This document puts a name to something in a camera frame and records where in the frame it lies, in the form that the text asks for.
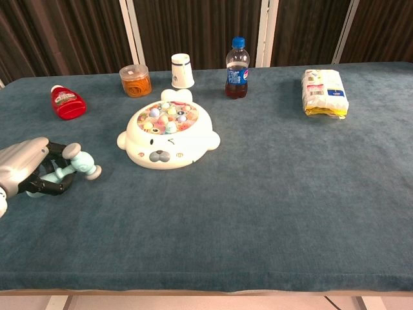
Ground red ketchup bottle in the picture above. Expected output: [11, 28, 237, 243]
[50, 85, 88, 121]

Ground white partition post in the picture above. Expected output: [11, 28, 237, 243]
[119, 0, 146, 74]
[331, 0, 359, 65]
[254, 0, 279, 68]

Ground clear jar orange contents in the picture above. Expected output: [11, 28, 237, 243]
[119, 64, 152, 98]

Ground blue table cloth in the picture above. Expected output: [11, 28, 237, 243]
[0, 61, 413, 293]

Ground white table leg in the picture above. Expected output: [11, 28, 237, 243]
[354, 295, 379, 310]
[45, 295, 74, 310]

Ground white paper cup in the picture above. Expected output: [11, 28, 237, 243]
[170, 53, 196, 89]

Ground white yellow food packet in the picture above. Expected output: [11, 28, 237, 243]
[301, 68, 350, 119]

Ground Pepsi bottle blue cap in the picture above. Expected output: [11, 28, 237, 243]
[225, 36, 251, 100]

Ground teal toy hammer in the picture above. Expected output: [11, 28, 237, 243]
[25, 143, 102, 198]

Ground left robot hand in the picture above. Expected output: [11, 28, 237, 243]
[0, 136, 77, 200]

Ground whack-a-mole toy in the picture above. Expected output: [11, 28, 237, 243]
[116, 89, 221, 170]

